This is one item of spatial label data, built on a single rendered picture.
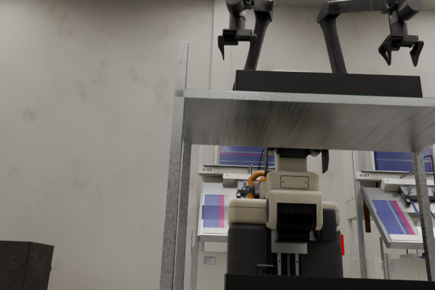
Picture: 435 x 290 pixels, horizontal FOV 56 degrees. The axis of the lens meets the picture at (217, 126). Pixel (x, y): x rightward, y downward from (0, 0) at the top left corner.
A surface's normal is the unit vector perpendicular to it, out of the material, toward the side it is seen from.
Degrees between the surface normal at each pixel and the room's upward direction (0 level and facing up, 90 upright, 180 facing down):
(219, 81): 90
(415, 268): 90
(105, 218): 90
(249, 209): 90
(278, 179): 98
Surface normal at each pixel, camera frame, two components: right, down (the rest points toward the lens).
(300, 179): 0.00, -0.19
